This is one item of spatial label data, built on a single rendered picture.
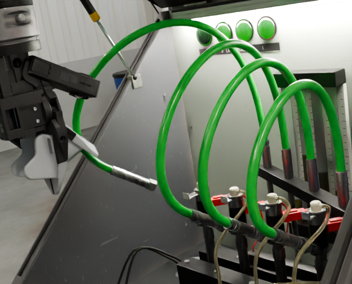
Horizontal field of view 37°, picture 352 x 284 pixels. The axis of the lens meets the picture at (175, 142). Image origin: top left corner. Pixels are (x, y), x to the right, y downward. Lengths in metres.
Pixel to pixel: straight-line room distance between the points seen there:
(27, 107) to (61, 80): 0.06
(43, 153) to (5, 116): 0.08
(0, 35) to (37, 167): 0.17
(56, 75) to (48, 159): 0.11
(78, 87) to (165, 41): 0.60
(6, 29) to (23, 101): 0.09
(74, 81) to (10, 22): 0.12
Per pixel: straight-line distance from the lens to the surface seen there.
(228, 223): 0.77
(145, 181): 1.00
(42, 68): 0.71
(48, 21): 7.69
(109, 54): 0.95
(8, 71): 0.70
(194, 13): 1.23
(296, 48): 1.10
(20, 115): 0.69
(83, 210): 1.18
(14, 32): 0.68
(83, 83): 0.74
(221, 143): 1.29
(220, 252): 1.04
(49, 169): 0.72
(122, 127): 1.22
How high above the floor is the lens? 1.44
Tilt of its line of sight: 14 degrees down
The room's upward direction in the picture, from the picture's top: 9 degrees counter-clockwise
